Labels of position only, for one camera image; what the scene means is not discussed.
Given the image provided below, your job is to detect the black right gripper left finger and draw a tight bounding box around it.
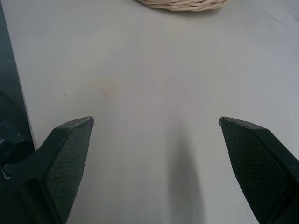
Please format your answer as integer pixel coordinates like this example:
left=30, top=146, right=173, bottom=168
left=0, top=116, right=95, bottom=224

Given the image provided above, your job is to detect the woven wicker basket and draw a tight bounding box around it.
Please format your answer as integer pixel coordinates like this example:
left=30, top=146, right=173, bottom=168
left=133, top=0, right=228, bottom=12

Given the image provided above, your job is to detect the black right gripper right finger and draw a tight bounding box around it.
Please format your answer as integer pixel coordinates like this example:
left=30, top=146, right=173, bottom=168
left=218, top=116, right=299, bottom=224

